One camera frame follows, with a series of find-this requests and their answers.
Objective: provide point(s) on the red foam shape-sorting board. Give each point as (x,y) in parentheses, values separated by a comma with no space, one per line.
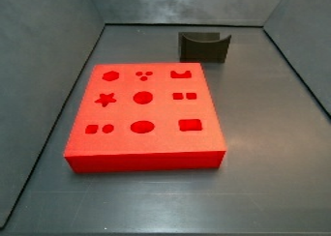
(145,119)

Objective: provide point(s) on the black curved-top block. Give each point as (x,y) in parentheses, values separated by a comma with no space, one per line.
(203,47)

